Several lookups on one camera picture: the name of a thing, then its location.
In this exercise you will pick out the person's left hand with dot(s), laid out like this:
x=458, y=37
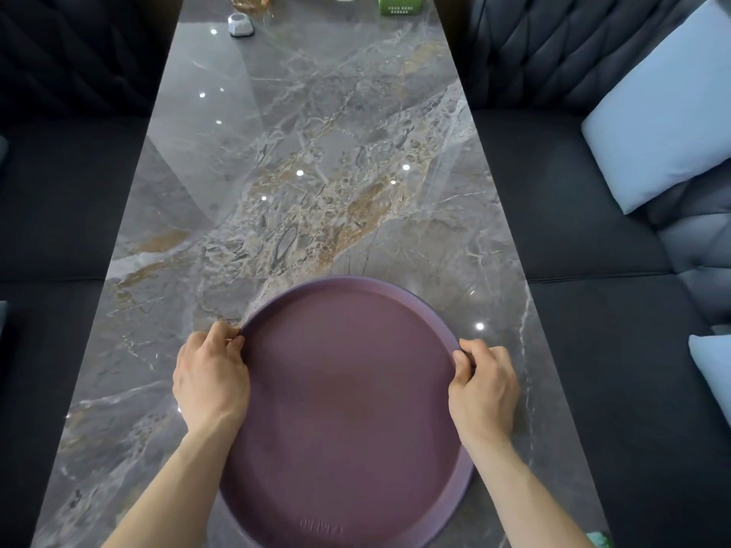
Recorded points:
x=208, y=385

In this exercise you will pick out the small white grey device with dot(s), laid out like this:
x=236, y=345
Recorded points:
x=240, y=25

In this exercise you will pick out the person's left forearm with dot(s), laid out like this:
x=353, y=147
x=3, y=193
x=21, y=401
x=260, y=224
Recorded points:
x=171, y=490

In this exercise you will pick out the person's right forearm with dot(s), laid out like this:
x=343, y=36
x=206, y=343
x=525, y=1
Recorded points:
x=525, y=496

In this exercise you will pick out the purple round tray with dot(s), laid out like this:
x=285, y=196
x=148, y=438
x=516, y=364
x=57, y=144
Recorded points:
x=348, y=405

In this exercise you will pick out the person's right hand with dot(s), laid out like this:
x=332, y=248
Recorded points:
x=485, y=393

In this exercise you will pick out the small light blue cushion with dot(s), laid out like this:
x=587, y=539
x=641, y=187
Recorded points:
x=714, y=370

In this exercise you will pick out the green white box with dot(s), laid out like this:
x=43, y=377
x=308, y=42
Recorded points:
x=400, y=4

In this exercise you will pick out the teal green object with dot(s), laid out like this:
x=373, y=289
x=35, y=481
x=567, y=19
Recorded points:
x=601, y=540

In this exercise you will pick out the person's left thumb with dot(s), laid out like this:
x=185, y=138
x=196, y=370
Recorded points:
x=227, y=333

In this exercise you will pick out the large light blue cushion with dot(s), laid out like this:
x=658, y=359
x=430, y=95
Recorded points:
x=662, y=114

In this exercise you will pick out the person's right thumb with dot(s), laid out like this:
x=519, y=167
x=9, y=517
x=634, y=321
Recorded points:
x=465, y=359

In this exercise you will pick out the black tufted sofa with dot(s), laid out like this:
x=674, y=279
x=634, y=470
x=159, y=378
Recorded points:
x=63, y=222
x=599, y=279

